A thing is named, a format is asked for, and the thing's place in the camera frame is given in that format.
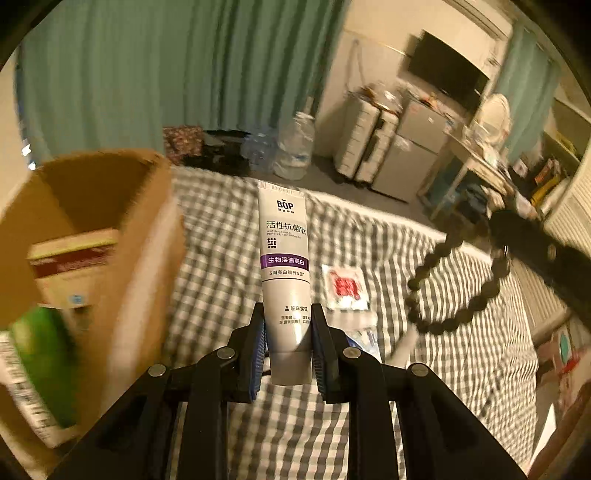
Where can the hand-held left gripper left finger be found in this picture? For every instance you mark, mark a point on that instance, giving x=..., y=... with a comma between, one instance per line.
x=256, y=353

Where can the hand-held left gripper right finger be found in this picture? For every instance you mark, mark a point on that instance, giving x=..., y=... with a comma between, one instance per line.
x=321, y=355

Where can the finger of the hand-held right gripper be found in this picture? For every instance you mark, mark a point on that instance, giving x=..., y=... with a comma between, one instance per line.
x=535, y=244

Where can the white toothpaste tube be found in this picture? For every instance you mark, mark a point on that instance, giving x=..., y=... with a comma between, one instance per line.
x=284, y=258

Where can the red and white box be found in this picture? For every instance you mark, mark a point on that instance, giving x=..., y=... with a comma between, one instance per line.
x=74, y=267

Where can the brown cardboard box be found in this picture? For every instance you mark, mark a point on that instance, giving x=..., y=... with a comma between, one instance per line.
x=115, y=203

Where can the green and white box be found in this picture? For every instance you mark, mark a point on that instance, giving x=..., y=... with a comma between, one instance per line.
x=44, y=364

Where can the blue and white packet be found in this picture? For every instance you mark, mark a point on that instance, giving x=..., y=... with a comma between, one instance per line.
x=364, y=344

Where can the white wardrobe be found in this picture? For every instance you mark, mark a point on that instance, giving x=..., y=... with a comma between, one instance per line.
x=570, y=184

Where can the white sachet with red print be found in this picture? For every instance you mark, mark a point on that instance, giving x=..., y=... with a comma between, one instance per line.
x=344, y=286

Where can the checkered bed sheet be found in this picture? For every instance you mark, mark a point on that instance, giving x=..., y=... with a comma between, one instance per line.
x=221, y=258

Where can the wooden desk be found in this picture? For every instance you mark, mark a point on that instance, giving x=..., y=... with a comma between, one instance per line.
x=471, y=157

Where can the colourful floor mat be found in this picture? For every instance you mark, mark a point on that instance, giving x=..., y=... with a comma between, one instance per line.
x=565, y=364

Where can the round white mirror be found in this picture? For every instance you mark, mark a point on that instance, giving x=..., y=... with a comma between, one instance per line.
x=494, y=115

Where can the grey fridge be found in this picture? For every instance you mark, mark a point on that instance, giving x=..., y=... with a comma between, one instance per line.
x=415, y=147

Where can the narrow green curtain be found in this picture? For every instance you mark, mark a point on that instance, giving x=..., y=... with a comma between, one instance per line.
x=521, y=83

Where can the white suitcase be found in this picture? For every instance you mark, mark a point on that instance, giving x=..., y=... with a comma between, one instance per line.
x=381, y=147
x=353, y=138

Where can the brown wooden furniture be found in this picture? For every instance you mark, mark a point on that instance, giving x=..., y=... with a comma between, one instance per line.
x=568, y=438

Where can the black television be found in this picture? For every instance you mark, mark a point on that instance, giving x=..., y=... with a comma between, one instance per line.
x=448, y=64

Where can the black bag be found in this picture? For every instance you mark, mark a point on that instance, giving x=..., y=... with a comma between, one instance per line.
x=217, y=152

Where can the pack of water bottles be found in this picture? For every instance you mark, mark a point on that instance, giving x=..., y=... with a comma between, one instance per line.
x=259, y=147

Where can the large clear water bottle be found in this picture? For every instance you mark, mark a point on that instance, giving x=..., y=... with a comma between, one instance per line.
x=295, y=147

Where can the floral bag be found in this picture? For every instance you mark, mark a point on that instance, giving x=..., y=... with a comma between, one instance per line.
x=182, y=145

